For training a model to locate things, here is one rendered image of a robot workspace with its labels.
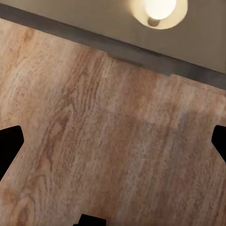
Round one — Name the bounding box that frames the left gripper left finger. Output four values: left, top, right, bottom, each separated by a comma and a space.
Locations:
0, 125, 24, 181

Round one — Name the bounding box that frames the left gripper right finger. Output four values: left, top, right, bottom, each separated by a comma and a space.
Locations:
211, 125, 226, 162

